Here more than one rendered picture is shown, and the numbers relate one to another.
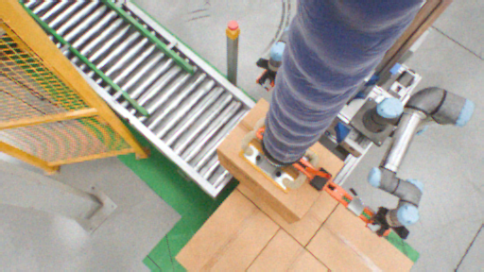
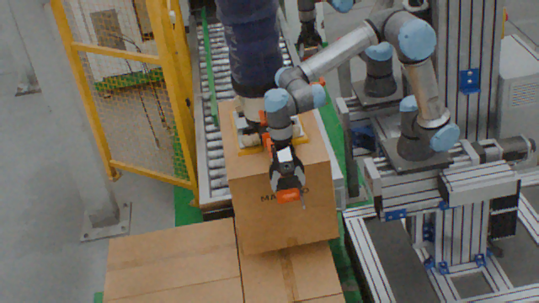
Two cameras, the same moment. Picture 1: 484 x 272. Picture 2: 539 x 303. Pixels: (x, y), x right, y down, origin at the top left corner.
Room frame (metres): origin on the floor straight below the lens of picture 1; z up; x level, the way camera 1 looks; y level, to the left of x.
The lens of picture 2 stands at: (-0.90, -2.09, 2.58)
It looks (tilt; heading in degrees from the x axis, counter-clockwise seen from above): 35 degrees down; 53
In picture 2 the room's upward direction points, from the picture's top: 9 degrees counter-clockwise
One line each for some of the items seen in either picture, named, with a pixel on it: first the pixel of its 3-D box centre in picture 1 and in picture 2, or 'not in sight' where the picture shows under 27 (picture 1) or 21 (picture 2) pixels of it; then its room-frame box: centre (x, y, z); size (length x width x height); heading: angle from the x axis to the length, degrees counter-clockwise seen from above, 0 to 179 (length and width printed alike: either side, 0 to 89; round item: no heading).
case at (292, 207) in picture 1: (276, 163); (275, 167); (0.51, -0.23, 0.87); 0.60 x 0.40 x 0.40; 55
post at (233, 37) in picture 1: (232, 66); (348, 126); (1.34, 0.13, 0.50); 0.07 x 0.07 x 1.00; 55
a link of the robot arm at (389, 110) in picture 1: (388, 110); (417, 114); (0.79, -0.77, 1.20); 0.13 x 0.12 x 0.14; 70
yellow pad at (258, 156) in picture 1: (267, 166); (244, 127); (0.43, -0.16, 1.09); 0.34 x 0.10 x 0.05; 56
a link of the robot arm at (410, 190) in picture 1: (407, 192); (304, 97); (0.30, -0.72, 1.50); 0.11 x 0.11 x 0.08; 70
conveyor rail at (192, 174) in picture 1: (99, 92); (199, 99); (1.00, 1.09, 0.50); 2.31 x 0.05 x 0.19; 55
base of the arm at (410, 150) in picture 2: (378, 117); (416, 139); (0.79, -0.77, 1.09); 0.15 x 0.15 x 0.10
